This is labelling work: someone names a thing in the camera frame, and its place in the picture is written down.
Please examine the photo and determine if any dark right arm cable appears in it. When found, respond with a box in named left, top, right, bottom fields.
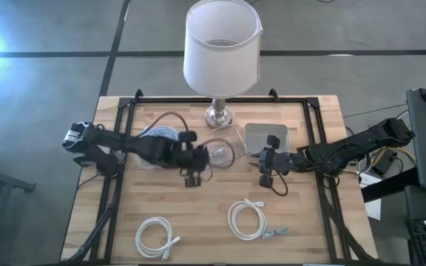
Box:
left=270, top=171, right=291, bottom=197

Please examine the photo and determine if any black aluminium table frame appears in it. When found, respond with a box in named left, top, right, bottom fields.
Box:
left=67, top=88, right=375, bottom=265

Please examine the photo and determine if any black power supply box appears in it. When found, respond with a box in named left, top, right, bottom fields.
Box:
left=372, top=149, right=399, bottom=177

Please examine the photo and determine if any dark left arm cable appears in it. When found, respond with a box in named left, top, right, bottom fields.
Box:
left=149, top=112, right=237, bottom=183

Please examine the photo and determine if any tall clear plastic bin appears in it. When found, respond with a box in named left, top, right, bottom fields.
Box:
left=197, top=125, right=246, bottom=169

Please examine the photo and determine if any light blue USB cable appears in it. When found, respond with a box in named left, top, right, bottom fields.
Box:
left=138, top=125, right=180, bottom=143
left=134, top=216, right=181, bottom=259

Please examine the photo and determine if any white fabric lamp shade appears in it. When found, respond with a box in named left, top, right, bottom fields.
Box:
left=182, top=0, right=264, bottom=99

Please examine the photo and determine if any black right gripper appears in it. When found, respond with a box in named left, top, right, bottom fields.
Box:
left=248, top=134, right=282, bottom=175

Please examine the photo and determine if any silver metal lamp stand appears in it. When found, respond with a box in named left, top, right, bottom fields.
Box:
left=204, top=98, right=234, bottom=129

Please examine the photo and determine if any short grey USB cable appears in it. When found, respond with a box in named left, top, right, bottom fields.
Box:
left=260, top=226, right=291, bottom=240

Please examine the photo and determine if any yellow cable bundle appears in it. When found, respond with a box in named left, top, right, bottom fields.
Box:
left=368, top=145, right=418, bottom=173

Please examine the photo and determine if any white paper sheet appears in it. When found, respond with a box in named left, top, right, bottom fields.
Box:
left=359, top=171, right=383, bottom=222

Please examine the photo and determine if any thin black floor cable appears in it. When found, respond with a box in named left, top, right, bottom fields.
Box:
left=342, top=103, right=408, bottom=119

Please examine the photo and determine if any grey plastic bin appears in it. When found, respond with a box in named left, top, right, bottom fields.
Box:
left=243, top=122, right=291, bottom=157

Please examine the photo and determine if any black metal stand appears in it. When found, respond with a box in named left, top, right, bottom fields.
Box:
left=0, top=147, right=37, bottom=266

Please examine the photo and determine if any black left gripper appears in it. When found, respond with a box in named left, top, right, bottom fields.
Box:
left=175, top=130, right=212, bottom=171

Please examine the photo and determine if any dark arm cable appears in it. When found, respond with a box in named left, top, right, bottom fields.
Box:
left=270, top=171, right=291, bottom=197
left=149, top=112, right=237, bottom=183

